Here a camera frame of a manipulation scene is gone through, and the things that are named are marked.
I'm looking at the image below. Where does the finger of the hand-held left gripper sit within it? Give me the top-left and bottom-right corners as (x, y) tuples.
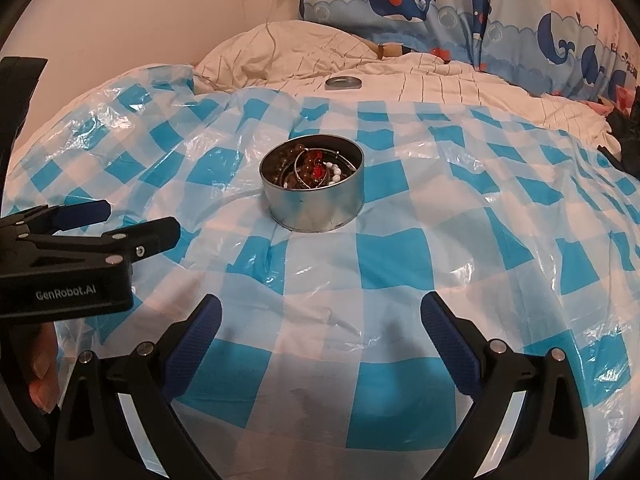
(12, 216), (182, 267)
(0, 199), (112, 237)

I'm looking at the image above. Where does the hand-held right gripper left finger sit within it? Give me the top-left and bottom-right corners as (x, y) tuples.
(52, 294), (223, 480)

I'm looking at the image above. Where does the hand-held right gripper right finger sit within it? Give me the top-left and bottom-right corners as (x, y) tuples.
(420, 291), (608, 480)

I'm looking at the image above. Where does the brown bead bracelet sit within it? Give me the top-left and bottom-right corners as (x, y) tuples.
(264, 142), (321, 191)

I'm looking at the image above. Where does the silver bangle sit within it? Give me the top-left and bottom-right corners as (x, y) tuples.
(294, 147), (361, 191)

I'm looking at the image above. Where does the round metal tin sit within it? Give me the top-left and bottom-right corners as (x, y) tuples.
(259, 134), (364, 232)

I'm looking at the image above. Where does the red bracelet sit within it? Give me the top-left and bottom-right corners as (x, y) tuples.
(300, 149), (331, 184)

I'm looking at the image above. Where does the person's left hand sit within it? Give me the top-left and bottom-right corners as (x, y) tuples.
(25, 321), (65, 413)

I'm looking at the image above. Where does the blue checked plastic sheet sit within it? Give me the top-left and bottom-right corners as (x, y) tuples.
(0, 65), (640, 480)

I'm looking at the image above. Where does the white striped quilt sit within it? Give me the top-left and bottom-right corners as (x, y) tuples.
(192, 22), (621, 136)

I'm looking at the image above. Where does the black clothing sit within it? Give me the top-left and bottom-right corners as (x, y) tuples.
(597, 95), (640, 181)

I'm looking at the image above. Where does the pink cloth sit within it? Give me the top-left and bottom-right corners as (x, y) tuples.
(582, 85), (627, 112)

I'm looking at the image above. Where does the whale print curtain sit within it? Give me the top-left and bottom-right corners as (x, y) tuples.
(297, 0), (640, 106)

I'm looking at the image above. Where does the thin white cable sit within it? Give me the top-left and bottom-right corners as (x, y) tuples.
(265, 0), (288, 61)

